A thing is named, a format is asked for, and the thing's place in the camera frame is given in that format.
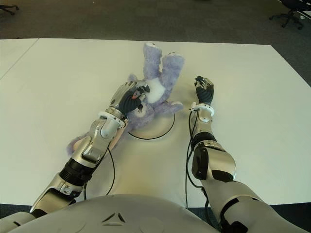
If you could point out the white plate black rim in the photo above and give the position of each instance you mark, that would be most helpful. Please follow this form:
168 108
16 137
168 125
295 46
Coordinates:
155 126

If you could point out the robot torso silver shell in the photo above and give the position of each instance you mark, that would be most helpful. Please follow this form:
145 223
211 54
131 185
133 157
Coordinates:
145 213

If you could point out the black mesh office chair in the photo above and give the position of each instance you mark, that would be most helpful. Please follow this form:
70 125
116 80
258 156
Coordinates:
289 14

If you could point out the robot right arm silver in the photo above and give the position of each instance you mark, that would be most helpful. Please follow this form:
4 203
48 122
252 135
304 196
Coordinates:
223 162

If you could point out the robot left arm silver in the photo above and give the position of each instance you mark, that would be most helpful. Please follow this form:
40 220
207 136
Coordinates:
97 138

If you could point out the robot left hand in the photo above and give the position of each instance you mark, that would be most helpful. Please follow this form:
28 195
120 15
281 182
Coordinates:
121 97

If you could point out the purple plush bunny doll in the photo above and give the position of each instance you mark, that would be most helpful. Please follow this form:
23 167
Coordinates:
167 77

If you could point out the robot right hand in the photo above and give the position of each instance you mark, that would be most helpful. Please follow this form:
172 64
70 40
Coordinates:
206 93

